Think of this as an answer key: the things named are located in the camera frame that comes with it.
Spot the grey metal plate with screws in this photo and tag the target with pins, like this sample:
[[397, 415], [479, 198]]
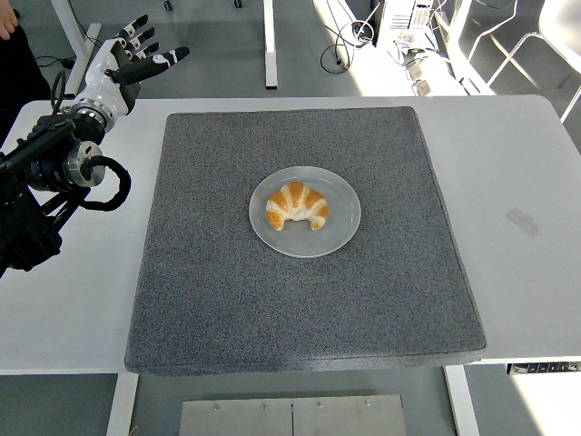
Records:
[[349, 418], [236, 420]]

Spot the white background desk leg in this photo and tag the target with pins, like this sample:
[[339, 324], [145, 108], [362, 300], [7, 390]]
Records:
[[270, 45], [77, 45]]

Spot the grey speckled mat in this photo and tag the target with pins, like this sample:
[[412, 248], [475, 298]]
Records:
[[295, 309]]

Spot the light grey round plate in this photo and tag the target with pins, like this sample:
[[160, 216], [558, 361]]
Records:
[[308, 245]]

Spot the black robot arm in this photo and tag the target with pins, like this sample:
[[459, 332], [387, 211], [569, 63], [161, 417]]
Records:
[[27, 227]]

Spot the person's hand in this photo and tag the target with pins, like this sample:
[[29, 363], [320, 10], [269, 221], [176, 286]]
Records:
[[6, 25]]

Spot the person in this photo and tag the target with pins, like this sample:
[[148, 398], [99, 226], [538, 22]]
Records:
[[22, 72]]

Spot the table height control panel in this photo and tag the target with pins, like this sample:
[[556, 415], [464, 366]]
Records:
[[544, 368]]

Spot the white table leg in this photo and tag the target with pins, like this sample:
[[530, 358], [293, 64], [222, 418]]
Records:
[[121, 404], [462, 402]]

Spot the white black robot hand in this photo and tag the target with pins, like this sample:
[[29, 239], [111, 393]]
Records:
[[102, 88]]

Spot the golden croissant bread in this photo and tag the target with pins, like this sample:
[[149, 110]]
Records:
[[295, 200]]

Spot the white computer tower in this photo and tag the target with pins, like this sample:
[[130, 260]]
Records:
[[404, 20]]

